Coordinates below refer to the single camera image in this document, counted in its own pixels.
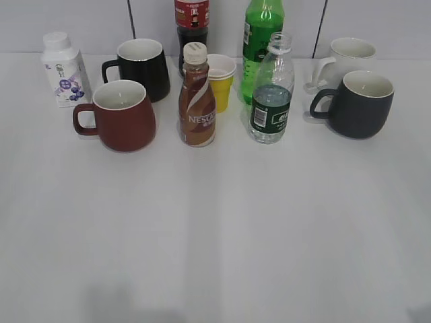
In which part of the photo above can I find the white paper cup stack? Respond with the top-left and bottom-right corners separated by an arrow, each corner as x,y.
207,54 -> 236,80

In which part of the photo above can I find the brown Nescafe coffee bottle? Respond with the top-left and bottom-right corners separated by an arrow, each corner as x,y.
178,42 -> 216,147

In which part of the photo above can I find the dark cola bottle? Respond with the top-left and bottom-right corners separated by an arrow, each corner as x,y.
174,0 -> 209,77

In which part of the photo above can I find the black mug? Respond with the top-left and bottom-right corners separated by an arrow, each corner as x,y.
101,38 -> 170,103

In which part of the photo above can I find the dark grey mug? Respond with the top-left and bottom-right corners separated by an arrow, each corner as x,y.
309,71 -> 394,139

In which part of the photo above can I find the white blueberry yogurt carton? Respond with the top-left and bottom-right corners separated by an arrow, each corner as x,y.
41,32 -> 92,108

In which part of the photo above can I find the clear water bottle green label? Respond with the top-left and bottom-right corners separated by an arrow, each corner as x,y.
248,32 -> 295,144

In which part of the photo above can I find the white mug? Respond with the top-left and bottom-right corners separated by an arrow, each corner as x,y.
304,37 -> 376,94

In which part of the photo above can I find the yellow paper cup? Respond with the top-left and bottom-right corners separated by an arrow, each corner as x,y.
209,76 -> 234,113

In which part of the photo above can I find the green soda bottle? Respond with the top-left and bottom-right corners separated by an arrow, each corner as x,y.
241,0 -> 285,104

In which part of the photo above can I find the red mug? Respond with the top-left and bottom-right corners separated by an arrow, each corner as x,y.
72,79 -> 156,152

